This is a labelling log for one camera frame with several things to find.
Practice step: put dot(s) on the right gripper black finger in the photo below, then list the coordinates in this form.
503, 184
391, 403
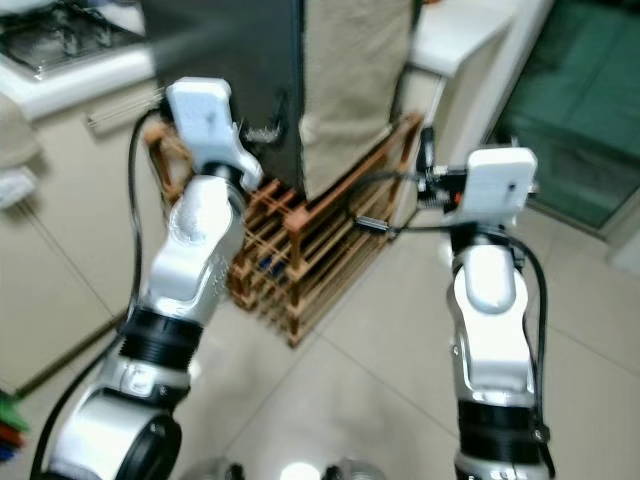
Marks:
429, 150

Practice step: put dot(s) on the orange plastic crate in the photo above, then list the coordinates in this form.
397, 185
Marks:
8, 437

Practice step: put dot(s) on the green plastic crate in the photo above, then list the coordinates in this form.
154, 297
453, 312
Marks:
10, 410

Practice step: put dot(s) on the beige ribbed towel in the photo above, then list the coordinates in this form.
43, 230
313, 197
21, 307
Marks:
355, 80

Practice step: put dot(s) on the white peninsula counter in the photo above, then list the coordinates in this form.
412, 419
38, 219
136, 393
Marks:
470, 40

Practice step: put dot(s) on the white paper label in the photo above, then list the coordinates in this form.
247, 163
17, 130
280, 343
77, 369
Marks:
15, 187

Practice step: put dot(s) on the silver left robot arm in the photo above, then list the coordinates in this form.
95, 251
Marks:
190, 240

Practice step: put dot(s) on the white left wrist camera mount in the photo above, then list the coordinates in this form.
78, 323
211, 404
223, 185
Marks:
205, 115

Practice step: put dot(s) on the green tinted glass sliding door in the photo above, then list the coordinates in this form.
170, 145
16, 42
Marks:
580, 100

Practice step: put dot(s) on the cream kitchen cabinet run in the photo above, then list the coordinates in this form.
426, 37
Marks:
50, 280

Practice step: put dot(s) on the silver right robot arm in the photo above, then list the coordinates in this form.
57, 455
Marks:
495, 320

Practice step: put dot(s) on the wooden wine rack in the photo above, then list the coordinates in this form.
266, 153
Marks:
320, 260

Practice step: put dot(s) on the grey robot foot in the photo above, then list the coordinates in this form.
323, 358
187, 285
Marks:
350, 470
215, 470

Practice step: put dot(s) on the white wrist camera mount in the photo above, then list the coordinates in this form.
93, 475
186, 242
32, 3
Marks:
500, 180
205, 115

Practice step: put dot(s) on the steel gas hob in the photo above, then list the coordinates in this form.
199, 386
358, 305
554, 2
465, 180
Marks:
70, 40

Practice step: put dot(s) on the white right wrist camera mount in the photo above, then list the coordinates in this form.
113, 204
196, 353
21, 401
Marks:
500, 180

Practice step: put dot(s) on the grey right robot foot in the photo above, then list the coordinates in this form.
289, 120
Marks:
350, 470

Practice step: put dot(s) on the beige counter cloth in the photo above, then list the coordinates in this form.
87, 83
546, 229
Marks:
12, 135

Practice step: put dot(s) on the grey left robot foot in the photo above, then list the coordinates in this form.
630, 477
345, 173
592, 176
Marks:
215, 470

